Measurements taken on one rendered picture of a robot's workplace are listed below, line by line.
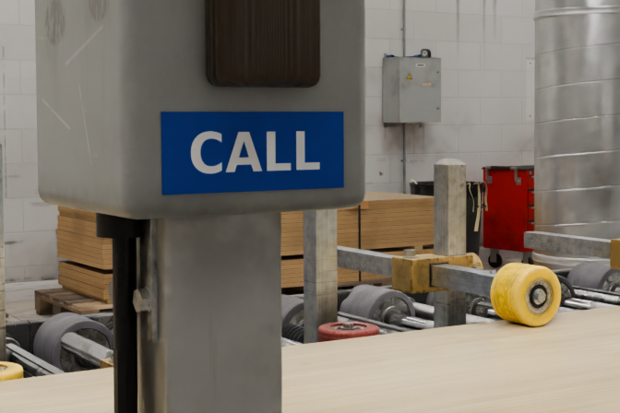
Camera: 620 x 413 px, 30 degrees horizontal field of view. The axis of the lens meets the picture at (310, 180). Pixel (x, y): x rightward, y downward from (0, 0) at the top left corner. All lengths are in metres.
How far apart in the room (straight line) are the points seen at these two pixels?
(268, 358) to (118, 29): 0.10
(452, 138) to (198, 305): 9.15
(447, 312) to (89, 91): 1.48
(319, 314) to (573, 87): 3.20
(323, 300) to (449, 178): 0.28
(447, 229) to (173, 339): 1.44
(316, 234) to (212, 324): 1.30
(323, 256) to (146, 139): 1.34
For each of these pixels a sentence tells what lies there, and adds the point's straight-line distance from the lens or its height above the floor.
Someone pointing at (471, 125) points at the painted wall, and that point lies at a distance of 9.57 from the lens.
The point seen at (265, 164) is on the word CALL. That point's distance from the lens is 0.29.
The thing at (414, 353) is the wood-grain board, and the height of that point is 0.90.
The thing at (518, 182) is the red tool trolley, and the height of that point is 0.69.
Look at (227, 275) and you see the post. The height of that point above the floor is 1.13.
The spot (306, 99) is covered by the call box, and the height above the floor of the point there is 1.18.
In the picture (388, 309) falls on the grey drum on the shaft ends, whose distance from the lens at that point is 2.17.
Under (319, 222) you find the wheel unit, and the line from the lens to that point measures 1.61.
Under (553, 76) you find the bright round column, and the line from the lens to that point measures 4.78.
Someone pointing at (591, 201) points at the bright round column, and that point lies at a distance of 4.72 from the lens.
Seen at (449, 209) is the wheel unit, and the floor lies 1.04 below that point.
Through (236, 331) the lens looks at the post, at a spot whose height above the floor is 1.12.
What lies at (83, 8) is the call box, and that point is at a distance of 0.30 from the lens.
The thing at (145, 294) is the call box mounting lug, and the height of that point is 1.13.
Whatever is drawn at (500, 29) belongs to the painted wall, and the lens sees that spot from 9.79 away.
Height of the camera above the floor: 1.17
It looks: 3 degrees down
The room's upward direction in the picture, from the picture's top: straight up
